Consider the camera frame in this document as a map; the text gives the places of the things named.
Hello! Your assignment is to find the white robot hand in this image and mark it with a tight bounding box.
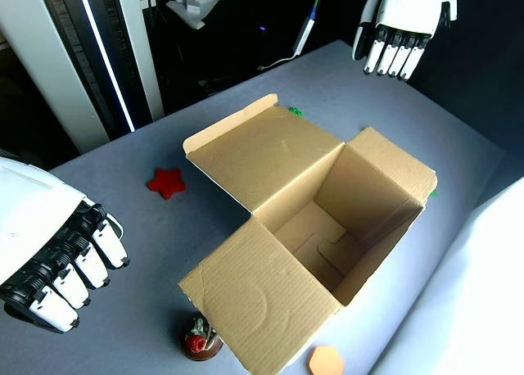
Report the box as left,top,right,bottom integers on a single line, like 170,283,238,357
0,156,131,335
351,0,459,82

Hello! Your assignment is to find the brown cardboard box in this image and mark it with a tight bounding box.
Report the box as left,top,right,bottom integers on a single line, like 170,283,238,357
178,93,439,374

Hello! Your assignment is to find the small brown figurine toy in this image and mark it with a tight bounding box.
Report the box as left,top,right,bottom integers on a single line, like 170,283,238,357
182,315,224,362

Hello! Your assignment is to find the red star block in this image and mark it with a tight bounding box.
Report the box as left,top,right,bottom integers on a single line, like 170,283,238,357
147,167,187,201

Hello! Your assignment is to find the grey table cloth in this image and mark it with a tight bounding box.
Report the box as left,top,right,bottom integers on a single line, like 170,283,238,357
0,38,507,375

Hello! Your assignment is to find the white cabinet with light strip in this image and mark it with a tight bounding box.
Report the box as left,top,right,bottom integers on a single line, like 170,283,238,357
0,0,165,155

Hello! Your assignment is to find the white plastic device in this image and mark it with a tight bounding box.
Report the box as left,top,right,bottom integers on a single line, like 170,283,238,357
165,0,230,31

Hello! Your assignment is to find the orange hexagon block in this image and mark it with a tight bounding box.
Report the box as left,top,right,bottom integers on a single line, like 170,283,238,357
308,344,346,375

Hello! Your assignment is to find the grey cable adapter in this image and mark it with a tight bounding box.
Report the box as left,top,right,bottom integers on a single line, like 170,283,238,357
292,16,316,59

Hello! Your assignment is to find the white cable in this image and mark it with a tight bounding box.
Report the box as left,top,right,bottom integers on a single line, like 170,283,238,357
257,53,298,71

